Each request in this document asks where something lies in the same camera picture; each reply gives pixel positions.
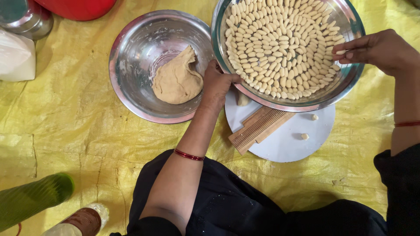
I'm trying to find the red plastic container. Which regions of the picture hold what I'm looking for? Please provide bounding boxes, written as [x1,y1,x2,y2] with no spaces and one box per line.
[34,0,117,21]

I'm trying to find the clear bottle brown label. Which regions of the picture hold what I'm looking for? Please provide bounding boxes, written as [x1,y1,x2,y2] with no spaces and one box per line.
[41,203,109,236]

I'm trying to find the steel lidded pots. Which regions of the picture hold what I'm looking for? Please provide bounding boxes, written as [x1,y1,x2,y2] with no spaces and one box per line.
[0,0,54,41]

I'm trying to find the white round board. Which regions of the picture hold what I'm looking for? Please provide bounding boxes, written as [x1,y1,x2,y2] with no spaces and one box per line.
[224,88,336,163]

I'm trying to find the green plastic bottle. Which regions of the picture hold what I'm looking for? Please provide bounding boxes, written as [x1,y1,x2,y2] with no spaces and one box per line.
[0,173,75,233]

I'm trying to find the tan dough lump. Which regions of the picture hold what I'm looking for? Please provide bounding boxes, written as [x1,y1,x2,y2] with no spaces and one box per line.
[152,45,204,105]

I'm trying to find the wooden ridged paddle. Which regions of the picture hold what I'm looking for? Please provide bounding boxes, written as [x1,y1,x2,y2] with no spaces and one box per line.
[228,106,296,156]

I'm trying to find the yellow plastic tarp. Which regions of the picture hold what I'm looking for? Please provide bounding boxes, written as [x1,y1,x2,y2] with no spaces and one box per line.
[0,0,420,236]

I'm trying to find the person's right hand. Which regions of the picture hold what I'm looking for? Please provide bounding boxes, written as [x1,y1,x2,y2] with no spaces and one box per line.
[332,29,420,77]

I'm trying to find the person's left hand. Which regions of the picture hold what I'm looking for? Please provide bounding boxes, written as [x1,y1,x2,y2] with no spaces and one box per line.
[201,60,243,111]

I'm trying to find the heap of ridged dough shells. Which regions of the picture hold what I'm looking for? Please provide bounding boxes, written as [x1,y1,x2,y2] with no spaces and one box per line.
[224,0,346,100]

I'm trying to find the large steel basin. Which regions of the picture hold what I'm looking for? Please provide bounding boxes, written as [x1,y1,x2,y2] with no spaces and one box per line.
[211,0,366,113]

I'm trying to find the steel mixing bowl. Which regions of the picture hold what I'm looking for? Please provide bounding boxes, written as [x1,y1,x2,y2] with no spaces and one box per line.
[109,10,215,124]

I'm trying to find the red glass bangles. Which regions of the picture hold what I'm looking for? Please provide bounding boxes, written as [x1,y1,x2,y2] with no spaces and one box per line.
[173,148,205,161]

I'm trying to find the white plastic bag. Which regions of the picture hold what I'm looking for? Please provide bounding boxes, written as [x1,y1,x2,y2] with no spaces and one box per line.
[0,28,37,82]

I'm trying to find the person's black clothing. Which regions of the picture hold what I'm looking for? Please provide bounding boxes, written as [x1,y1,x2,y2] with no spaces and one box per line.
[110,143,420,236]

